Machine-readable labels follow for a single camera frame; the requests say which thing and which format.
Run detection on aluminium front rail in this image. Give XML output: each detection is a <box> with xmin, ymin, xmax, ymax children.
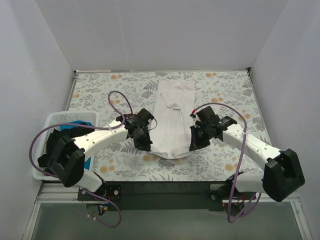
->
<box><xmin>36</xmin><ymin>181</ymin><xmax>305</xmax><ymax>240</ymax></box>

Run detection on white t shirt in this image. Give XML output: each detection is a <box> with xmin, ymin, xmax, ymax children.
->
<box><xmin>150</xmin><ymin>80</ymin><xmax>195</xmax><ymax>160</ymax></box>

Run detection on black t shirt in basket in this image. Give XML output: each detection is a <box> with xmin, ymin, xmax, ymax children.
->
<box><xmin>37</xmin><ymin>123</ymin><xmax>93</xmax><ymax>176</ymax></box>

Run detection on blue t shirt in basket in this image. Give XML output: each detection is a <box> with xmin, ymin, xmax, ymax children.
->
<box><xmin>59</xmin><ymin>120</ymin><xmax>94</xmax><ymax>170</ymax></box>

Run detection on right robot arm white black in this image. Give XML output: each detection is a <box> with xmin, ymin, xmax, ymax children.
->
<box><xmin>189</xmin><ymin>106</ymin><xmax>306</xmax><ymax>202</ymax></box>

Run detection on white plastic laundry basket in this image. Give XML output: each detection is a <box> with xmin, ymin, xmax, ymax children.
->
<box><xmin>31</xmin><ymin>110</ymin><xmax>99</xmax><ymax>181</ymax></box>

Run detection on floral patterned table mat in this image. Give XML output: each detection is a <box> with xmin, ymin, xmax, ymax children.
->
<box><xmin>65</xmin><ymin>70</ymin><xmax>281</xmax><ymax>182</ymax></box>

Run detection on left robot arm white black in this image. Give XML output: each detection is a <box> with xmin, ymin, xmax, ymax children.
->
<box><xmin>47</xmin><ymin>108</ymin><xmax>155</xmax><ymax>193</ymax></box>

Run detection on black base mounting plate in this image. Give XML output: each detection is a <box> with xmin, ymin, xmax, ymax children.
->
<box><xmin>77</xmin><ymin>181</ymin><xmax>257</xmax><ymax>212</ymax></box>

